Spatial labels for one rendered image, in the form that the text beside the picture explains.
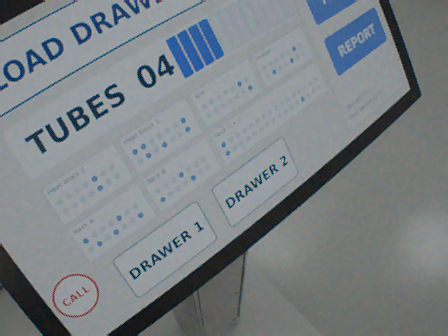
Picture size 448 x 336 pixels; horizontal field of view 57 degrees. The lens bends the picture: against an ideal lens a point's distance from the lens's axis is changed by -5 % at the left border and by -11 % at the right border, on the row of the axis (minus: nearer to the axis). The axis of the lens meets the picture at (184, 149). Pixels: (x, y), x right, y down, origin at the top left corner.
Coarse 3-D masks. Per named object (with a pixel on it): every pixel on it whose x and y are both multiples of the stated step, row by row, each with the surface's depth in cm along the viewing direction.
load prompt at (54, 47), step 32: (96, 0) 35; (128, 0) 36; (160, 0) 37; (192, 0) 38; (32, 32) 33; (64, 32) 34; (96, 32) 35; (128, 32) 36; (0, 64) 32; (32, 64) 33; (64, 64) 34; (0, 96) 32; (32, 96) 33
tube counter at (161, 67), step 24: (240, 0) 40; (264, 0) 42; (288, 0) 43; (192, 24) 39; (216, 24) 40; (240, 24) 41; (264, 24) 42; (144, 48) 37; (168, 48) 38; (192, 48) 39; (216, 48) 40; (240, 48) 41; (144, 72) 37; (168, 72) 38; (192, 72) 39; (144, 96) 37
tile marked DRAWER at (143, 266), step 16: (192, 208) 40; (160, 224) 39; (176, 224) 40; (192, 224) 40; (208, 224) 41; (144, 240) 38; (160, 240) 39; (176, 240) 40; (192, 240) 40; (208, 240) 41; (128, 256) 38; (144, 256) 38; (160, 256) 39; (176, 256) 40; (192, 256) 41; (128, 272) 38; (144, 272) 39; (160, 272) 39; (144, 288) 39
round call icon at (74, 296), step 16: (80, 272) 36; (48, 288) 35; (64, 288) 36; (80, 288) 36; (96, 288) 37; (64, 304) 36; (80, 304) 36; (96, 304) 37; (64, 320) 36; (80, 320) 36
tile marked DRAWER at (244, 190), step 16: (272, 144) 43; (256, 160) 43; (272, 160) 43; (288, 160) 44; (240, 176) 42; (256, 176) 43; (272, 176) 44; (288, 176) 44; (224, 192) 41; (240, 192) 42; (256, 192) 43; (272, 192) 44; (224, 208) 42; (240, 208) 42; (256, 208) 43
